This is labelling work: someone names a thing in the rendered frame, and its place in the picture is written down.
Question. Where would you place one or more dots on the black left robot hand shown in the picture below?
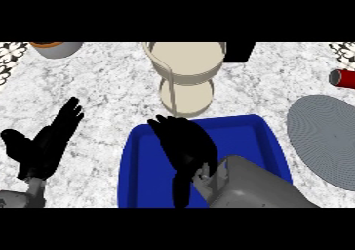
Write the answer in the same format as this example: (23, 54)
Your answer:
(47, 143)

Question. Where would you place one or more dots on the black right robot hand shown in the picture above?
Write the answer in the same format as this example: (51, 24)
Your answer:
(186, 143)

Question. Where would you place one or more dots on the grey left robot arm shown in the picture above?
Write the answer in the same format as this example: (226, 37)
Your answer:
(28, 193)

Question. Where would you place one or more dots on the blue tray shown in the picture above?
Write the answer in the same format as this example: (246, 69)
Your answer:
(147, 175)

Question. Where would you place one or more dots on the cream tiered basket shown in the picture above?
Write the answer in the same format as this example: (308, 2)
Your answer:
(189, 70)

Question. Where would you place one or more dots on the grey bowl with orange inside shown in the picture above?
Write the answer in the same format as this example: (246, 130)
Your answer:
(56, 49)

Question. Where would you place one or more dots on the grey round placemat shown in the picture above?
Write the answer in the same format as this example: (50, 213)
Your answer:
(327, 140)

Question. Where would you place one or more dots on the black appliance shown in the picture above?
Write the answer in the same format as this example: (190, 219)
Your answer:
(239, 51)

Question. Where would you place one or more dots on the red can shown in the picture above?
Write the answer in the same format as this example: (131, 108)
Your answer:
(348, 79)

